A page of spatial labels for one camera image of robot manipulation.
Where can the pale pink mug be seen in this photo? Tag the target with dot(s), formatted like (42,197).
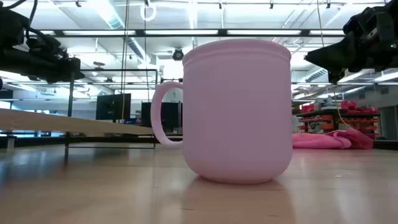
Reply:
(236,112)

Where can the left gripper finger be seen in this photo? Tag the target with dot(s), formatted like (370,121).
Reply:
(53,70)

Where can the wooden shelf with black frame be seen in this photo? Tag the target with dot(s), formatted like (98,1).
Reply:
(62,123)

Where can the rack with red bins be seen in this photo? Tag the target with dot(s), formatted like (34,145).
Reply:
(357,119)

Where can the black metal table frame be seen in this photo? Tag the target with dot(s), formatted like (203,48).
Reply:
(37,141)

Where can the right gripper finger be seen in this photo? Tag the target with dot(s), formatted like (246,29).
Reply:
(335,56)

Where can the black round rig camera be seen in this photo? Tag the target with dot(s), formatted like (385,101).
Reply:
(178,54)

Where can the black rig beam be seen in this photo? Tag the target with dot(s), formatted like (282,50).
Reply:
(180,32)

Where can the pink microfibre cloth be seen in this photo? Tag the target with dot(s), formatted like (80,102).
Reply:
(335,140)

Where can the black monitor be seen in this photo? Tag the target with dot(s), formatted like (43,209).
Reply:
(170,115)
(112,107)

